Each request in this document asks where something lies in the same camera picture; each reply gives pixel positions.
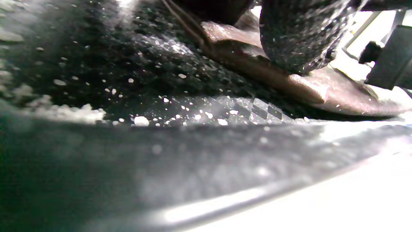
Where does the black wheeled cabinet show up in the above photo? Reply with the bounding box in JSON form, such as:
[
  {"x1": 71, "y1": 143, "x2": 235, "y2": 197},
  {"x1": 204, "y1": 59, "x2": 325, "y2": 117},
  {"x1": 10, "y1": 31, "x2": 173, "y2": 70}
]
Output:
[{"x1": 358, "y1": 25, "x2": 412, "y2": 91}]

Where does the black plastic tray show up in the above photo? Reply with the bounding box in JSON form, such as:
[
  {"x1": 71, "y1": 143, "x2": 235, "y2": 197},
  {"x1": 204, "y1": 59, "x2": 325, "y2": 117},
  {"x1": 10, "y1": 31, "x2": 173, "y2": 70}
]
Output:
[{"x1": 0, "y1": 0, "x2": 412, "y2": 232}]

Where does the person's left hand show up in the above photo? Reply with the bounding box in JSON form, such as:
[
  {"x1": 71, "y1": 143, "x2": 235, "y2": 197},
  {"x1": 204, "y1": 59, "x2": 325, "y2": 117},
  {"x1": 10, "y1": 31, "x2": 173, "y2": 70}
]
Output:
[{"x1": 171, "y1": 0, "x2": 354, "y2": 75}]

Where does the brown leather bag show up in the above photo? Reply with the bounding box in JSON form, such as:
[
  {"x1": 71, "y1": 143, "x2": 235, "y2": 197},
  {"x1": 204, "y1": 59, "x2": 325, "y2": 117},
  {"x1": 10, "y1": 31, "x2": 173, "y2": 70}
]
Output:
[{"x1": 161, "y1": 0, "x2": 412, "y2": 116}]

